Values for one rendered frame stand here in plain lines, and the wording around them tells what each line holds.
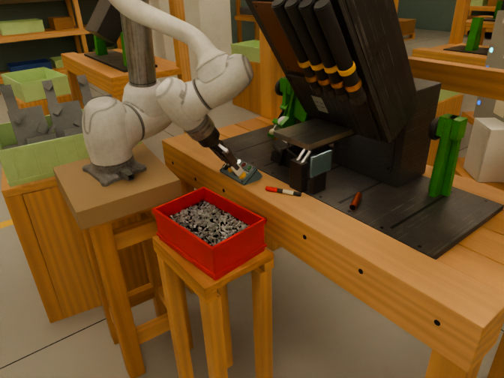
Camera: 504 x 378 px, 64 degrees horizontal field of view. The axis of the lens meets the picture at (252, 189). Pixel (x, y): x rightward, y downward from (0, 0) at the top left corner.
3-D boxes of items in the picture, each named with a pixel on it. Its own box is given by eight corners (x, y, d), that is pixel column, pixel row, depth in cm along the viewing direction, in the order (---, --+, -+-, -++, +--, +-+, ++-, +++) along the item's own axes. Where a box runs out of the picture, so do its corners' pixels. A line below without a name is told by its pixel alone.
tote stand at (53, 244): (50, 323, 212) (1, 190, 175) (43, 268, 253) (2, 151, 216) (174, 279, 239) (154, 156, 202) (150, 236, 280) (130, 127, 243)
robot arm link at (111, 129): (79, 159, 151) (64, 102, 139) (118, 141, 163) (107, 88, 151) (108, 171, 143) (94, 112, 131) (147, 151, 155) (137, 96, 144)
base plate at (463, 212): (431, 263, 109) (433, 257, 108) (209, 148, 187) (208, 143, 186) (502, 210, 132) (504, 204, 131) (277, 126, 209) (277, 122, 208)
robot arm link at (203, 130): (192, 134, 124) (202, 146, 128) (211, 112, 125) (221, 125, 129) (177, 127, 130) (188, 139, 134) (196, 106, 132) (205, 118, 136)
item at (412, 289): (468, 374, 94) (483, 328, 87) (165, 168, 199) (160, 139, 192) (496, 343, 102) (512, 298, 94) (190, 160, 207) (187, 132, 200)
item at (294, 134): (308, 154, 122) (308, 145, 120) (273, 139, 133) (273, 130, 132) (387, 124, 143) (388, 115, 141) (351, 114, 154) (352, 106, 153)
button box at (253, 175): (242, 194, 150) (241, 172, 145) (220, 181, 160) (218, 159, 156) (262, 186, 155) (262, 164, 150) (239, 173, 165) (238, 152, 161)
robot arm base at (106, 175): (109, 191, 142) (106, 178, 139) (81, 169, 155) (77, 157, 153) (154, 173, 153) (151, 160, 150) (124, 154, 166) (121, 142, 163)
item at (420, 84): (396, 188, 143) (410, 92, 126) (331, 162, 164) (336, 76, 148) (425, 173, 152) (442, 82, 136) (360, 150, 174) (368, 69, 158)
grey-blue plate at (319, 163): (312, 195, 140) (313, 158, 134) (307, 193, 142) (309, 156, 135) (331, 187, 145) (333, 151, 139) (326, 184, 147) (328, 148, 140)
